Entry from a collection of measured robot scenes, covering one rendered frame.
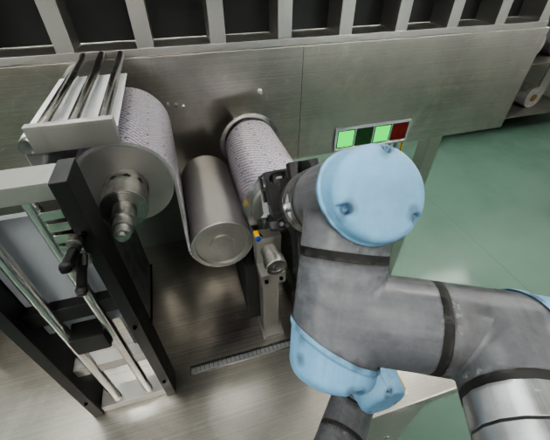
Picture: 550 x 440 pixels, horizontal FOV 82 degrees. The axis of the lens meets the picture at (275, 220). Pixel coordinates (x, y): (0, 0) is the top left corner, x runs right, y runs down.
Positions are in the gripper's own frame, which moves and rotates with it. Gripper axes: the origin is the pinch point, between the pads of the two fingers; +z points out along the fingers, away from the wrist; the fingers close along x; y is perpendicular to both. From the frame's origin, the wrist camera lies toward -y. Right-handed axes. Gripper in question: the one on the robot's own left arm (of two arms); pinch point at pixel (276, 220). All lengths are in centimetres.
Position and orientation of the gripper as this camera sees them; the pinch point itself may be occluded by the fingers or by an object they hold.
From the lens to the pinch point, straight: 56.6
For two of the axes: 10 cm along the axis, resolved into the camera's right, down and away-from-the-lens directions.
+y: -1.8, -9.8, -0.4
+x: -9.6, 1.9, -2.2
